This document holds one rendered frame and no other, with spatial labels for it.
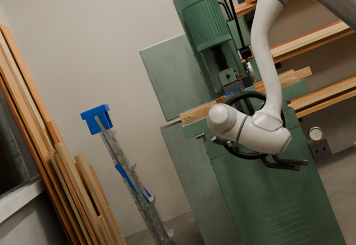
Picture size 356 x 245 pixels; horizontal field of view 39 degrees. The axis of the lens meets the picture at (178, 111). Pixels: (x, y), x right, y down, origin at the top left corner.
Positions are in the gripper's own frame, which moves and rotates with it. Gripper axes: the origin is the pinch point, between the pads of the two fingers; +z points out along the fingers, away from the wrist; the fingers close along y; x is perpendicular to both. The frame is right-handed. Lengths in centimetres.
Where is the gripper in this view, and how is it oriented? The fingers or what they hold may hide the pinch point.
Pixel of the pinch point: (229, 141)
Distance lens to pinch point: 209.3
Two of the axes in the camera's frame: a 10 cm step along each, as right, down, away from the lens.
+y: -9.3, 3.6, 0.6
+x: 3.3, 8.9, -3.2
